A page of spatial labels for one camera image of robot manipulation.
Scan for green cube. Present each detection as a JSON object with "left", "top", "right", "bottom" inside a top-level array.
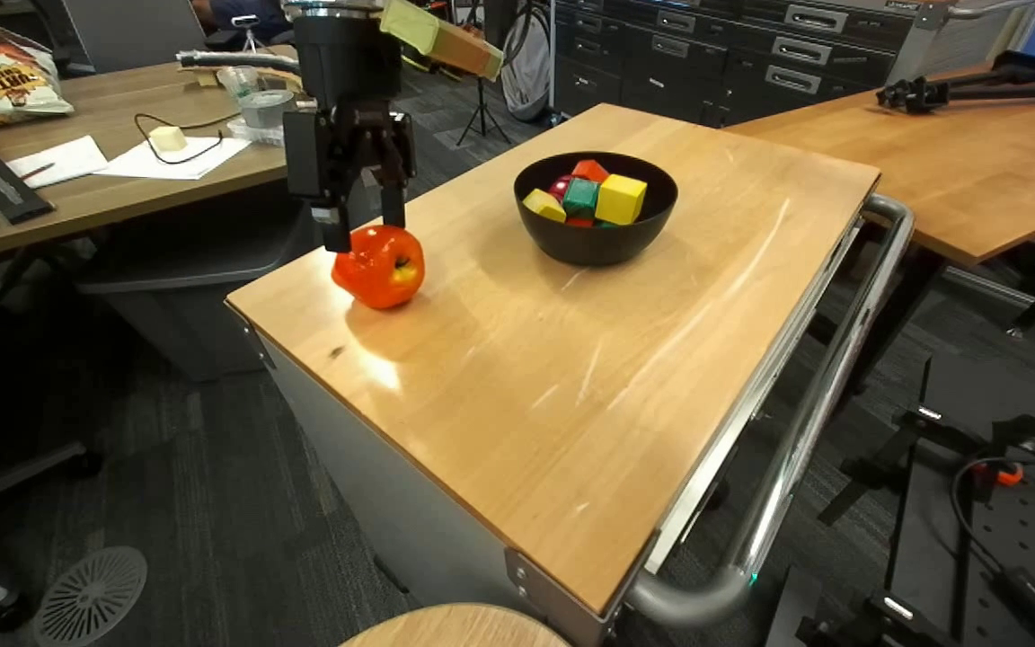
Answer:
[{"left": 562, "top": 180, "right": 598, "bottom": 216}]

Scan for round wooden stool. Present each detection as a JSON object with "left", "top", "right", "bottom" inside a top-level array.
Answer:
[{"left": 343, "top": 605, "right": 568, "bottom": 647}]

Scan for small orange red block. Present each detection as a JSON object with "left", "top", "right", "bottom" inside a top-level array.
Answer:
[{"left": 573, "top": 160, "right": 608, "bottom": 185}]

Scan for wooden office desk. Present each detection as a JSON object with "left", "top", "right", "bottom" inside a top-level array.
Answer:
[{"left": 0, "top": 63, "right": 285, "bottom": 255}]

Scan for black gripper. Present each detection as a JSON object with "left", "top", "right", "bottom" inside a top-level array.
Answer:
[{"left": 285, "top": 100, "right": 412, "bottom": 253}]

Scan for metal cart handle bar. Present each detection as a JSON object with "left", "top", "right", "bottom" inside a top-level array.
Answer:
[{"left": 620, "top": 196, "right": 913, "bottom": 629}]

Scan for red orange toy apple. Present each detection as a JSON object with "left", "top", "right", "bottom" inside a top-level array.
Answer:
[{"left": 331, "top": 226, "right": 424, "bottom": 314}]

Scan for red cube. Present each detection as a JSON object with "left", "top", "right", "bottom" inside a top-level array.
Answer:
[{"left": 566, "top": 216, "right": 598, "bottom": 229}]

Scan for black bowl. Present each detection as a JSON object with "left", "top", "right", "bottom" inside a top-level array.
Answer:
[{"left": 513, "top": 151, "right": 680, "bottom": 267}]

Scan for yellow cube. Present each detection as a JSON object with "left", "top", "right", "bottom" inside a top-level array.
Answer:
[
  {"left": 598, "top": 172, "right": 648, "bottom": 226},
  {"left": 523, "top": 188, "right": 568, "bottom": 224}
]

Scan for chip snack bag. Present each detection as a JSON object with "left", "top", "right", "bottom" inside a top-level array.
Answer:
[{"left": 0, "top": 25, "right": 71, "bottom": 125}]

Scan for white paper sheets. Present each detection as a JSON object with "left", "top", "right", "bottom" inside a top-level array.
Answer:
[{"left": 95, "top": 131, "right": 255, "bottom": 188}]

